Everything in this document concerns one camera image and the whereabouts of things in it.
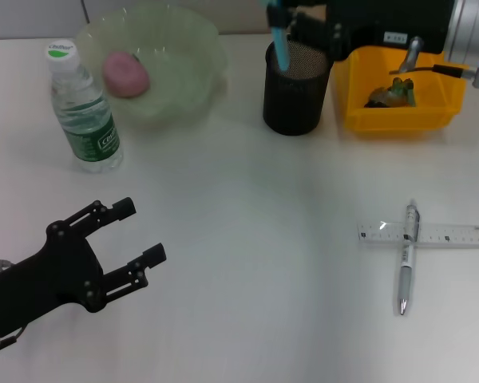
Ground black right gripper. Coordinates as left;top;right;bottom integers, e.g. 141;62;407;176
266;0;453;63

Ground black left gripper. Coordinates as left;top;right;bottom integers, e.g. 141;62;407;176
0;196;168;341

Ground blue capped scissors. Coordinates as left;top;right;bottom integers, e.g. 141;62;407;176
267;0;291;73

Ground clear green-label water bottle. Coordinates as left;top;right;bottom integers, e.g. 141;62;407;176
46;38;125;175

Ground green plastic wrapper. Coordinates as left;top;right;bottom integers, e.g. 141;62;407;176
362;77;418;109

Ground pink toy peach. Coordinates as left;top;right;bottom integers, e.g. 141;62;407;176
102;49;151;100

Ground clear plastic ruler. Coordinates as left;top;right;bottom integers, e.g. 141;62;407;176
357;220;479;249

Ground grey click pen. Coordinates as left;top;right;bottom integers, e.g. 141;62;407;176
397;198;422;318

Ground black mesh pen holder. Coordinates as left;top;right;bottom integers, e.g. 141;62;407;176
262;34;335;137

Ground translucent green fruit plate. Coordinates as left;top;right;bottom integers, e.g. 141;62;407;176
73;3;231;124

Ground yellow plastic bin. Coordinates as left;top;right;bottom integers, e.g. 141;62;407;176
331;44;468;139

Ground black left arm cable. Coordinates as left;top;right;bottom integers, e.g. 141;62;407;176
0;325;30;357

